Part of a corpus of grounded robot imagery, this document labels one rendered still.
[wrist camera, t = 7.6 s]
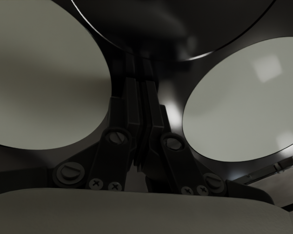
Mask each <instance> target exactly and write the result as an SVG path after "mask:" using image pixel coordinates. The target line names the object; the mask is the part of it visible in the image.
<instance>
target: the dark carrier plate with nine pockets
mask: <svg viewBox="0 0 293 234"><path fill-rule="evenodd" d="M52 1H53V2H55V3H56V4H58V5H59V6H61V7H62V8H64V9H65V10H66V11H67V12H69V13H70V14H71V15H72V16H73V17H75V18H76V19H77V20H78V21H79V22H80V23H81V24H82V25H83V26H84V27H85V29H86V30H87V31H88V32H89V33H90V35H91V36H92V37H93V39H94V40H95V42H96V43H97V45H98V46H99V48H100V50H101V52H102V54H103V56H104V58H105V60H106V62H107V66H108V69H109V72H110V77H111V83H112V95H111V97H112V98H121V97H122V92H123V88H124V83H125V79H126V77H128V78H135V79H136V81H138V82H139V87H140V84H141V82H144V81H145V80H147V81H154V82H155V86H156V91H157V95H158V100H159V104H163V105H165V107H166V111H167V115H168V119H169V123H170V127H171V131H172V133H176V134H178V135H180V136H182V137H183V138H184V139H185V140H186V138H185V135H184V131H183V126H182V118H183V112H184V108H185V105H186V102H187V100H188V98H189V96H190V94H191V92H192V91H193V89H194V88H195V86H196V85H197V83H198V82H199V81H200V80H201V79H202V78H203V77H204V76H205V75H206V74H207V73H208V72H209V71H210V70H211V69H212V68H213V67H214V66H215V65H217V64H218V63H219V62H220V61H222V60H223V59H225V58H226V57H228V56H229V55H231V54H233V53H234V52H236V51H238V50H240V49H242V48H244V47H246V46H249V45H251V44H254V43H257V42H260V41H263V40H267V39H272V38H278V37H293V0H52ZM106 125H107V114H106V116H105V117H104V119H103V121H102V122H101V123H100V125H99V126H98V127H97V128H96V129H95V130H94V131H93V132H92V133H91V134H89V135H88V136H87V137H85V138H83V139H81V140H80V141H77V142H75V143H73V144H70V145H67V146H64V147H60V148H55V149H19V148H13V147H8V146H5V145H1V144H0V171H5V170H13V169H26V168H35V167H44V166H47V169H49V168H55V167H56V166H57V165H58V164H60V163H61V162H63V161H64V160H66V159H68V158H70V157H72V156H73V155H75V154H77V153H79V152H80V151H82V150H84V149H86V148H87V147H89V146H91V145H93V144H94V143H96V142H98V141H100V138H101V135H102V132H103V131H104V130H105V129H106ZM186 142H187V144H188V146H189V148H190V150H191V152H192V154H193V156H194V157H195V158H196V159H197V160H199V161H200V162H201V163H203V164H204V165H206V166H207V167H208V168H209V169H211V170H212V171H214V172H215V173H216V174H218V175H219V176H220V177H221V178H222V179H223V180H224V181H225V180H230V181H232V180H235V179H237V178H240V177H242V176H245V175H247V174H250V173H252V172H255V171H257V170H259V169H262V168H264V167H266V166H269V165H271V164H274V163H276V162H279V161H281V160H284V159H286V158H289V157H291V156H293V144H291V145H290V146H288V147H286V148H284V149H282V150H280V151H278V152H275V153H273V154H270V155H267V156H264V157H261V158H257V159H253V160H248V161H241V162H224V161H218V160H214V159H211V158H208V157H205V156H203V155H201V154H200V153H198V152H197V151H195V150H194V149H193V148H192V147H191V146H190V144H189V143H188V141H187V140H186ZM145 177H146V175H145V174H144V173H140V172H137V166H134V165H133V162H132V165H131V168H130V170H129V171H128V172H127V176H126V183H125V189H124V191H131V192H148V190H147V185H146V181H145Z"/></svg>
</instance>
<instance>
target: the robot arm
mask: <svg viewBox="0 0 293 234"><path fill-rule="evenodd" d="M132 162H133V165H134V166H137V172H140V173H144V174H145V175H146V177H145V181H146V186H147V190H148V192H131V191H124V189H125V183H126V176H127V172H128V171H129V170H130V168H131V165H132ZM0 234H293V215H292V214H291V213H289V212H287V211H286V210H284V209H282V208H279V207H277V206H275V204H274V202H273V200H272V198H271V197H270V195H269V194H268V193H266V192H265V191H264V190H261V189H259V188H255V187H251V186H248V185H245V184H241V183H238V182H233V181H230V180H225V181H224V180H223V179H222V178H221V177H220V176H219V175H218V174H216V173H215V172H214V171H212V170H211V169H209V168H208V167H207V166H206V165H204V164H203V163H201V162H200V161H199V160H197V159H196V158H195V157H194V156H193V154H192V152H191V150H190V148H189V146H188V144H187V142H186V140H185V139H184V138H183V137H182V136H180V135H178V134H176V133H172V131H171V127H170V123H169V119H168V115H167V111H166V107H165V105H163V104H159V100H158V95H157V91H156V86H155V82H154V81H147V80H145V81H144V82H141V84H140V87H139V82H138V81H136V79H135V78H128V77H126V79H125V83H124V88H123V92H122V97H121V98H114V97H110V100H109V106H108V112H107V125H106V129H105V130H104V131H103V132H102V135H101V138H100V141H98V142H96V143H94V144H93V145H91V146H89V147H87V148H86V149H84V150H82V151H80V152H79V153H77V154H75V155H73V156H72V157H70V158H68V159H66V160H64V161H63V162H61V163H60V164H58V165H57V166H56V167H55V168H49V169H47V166H44V167H35V168H26V169H13V170H5V171H0Z"/></svg>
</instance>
